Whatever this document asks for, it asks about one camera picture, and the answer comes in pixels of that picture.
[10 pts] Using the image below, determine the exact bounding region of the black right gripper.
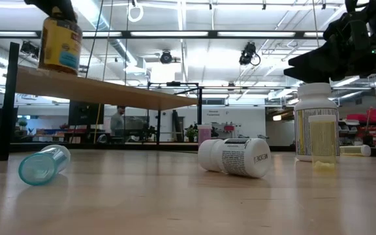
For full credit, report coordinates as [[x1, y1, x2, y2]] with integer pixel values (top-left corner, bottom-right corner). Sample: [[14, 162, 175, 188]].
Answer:
[[283, 12, 376, 83]]

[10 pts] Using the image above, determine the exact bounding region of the large white labelled bottle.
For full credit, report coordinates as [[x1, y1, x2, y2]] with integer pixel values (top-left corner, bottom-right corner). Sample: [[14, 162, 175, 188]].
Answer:
[[294, 82, 341, 163]]

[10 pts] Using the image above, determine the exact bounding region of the brown bottle yellow cap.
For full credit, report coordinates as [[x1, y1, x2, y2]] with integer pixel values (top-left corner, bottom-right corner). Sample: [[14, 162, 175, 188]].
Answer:
[[37, 7, 84, 76]]

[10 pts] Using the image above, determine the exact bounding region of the yellow vial white cap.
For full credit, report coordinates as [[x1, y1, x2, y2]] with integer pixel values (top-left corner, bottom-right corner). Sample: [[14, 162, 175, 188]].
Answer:
[[308, 114, 338, 172], [339, 144, 372, 157]]

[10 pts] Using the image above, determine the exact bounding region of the small white medicine bottle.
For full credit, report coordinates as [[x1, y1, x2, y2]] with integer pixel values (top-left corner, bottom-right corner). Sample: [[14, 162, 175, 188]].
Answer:
[[197, 138, 272, 179]]

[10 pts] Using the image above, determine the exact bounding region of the pink vial white cap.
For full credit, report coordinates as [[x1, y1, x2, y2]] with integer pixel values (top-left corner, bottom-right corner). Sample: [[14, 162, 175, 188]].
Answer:
[[197, 123, 212, 146]]

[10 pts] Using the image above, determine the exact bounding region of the teal transparent vial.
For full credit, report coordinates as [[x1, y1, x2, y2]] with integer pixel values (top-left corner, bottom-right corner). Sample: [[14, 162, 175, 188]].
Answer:
[[18, 144, 71, 187]]

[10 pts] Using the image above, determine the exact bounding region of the red white background shelf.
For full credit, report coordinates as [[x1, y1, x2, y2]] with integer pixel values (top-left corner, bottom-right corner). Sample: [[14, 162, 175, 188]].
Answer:
[[211, 122, 241, 140]]

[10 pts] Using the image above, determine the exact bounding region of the black overhead light beam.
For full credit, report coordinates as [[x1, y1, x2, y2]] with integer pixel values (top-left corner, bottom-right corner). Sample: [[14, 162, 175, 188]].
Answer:
[[0, 29, 376, 40]]

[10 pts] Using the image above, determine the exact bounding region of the black background monitor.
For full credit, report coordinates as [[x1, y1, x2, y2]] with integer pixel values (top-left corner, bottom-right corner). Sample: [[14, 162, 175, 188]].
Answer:
[[68, 100, 105, 126]]

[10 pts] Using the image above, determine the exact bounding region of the black round ceiling device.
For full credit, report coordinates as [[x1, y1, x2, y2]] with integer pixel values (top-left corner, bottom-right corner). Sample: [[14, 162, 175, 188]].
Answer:
[[159, 50, 174, 65]]

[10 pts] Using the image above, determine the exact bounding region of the person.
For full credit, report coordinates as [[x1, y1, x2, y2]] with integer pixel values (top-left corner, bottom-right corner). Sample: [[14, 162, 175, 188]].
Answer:
[[110, 105, 126, 138]]

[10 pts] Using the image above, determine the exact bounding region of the black overhead camera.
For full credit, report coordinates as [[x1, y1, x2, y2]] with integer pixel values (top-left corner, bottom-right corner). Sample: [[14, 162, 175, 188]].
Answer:
[[239, 41, 261, 66]]

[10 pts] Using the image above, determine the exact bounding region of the white hanging ring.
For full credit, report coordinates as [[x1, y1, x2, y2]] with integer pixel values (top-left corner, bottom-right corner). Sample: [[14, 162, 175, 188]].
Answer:
[[127, 0, 145, 23]]

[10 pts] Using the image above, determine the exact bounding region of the wooden shelf black frame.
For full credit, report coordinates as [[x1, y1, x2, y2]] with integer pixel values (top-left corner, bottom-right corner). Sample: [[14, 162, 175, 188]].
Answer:
[[0, 41, 204, 161]]

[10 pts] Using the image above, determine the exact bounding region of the white wall sign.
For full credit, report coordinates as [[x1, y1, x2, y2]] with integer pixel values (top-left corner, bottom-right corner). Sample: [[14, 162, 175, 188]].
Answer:
[[207, 109, 230, 118]]

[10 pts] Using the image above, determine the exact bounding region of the black aluminium table frame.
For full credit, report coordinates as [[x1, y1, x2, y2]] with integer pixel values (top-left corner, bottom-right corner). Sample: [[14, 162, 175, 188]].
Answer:
[[0, 140, 376, 159]]

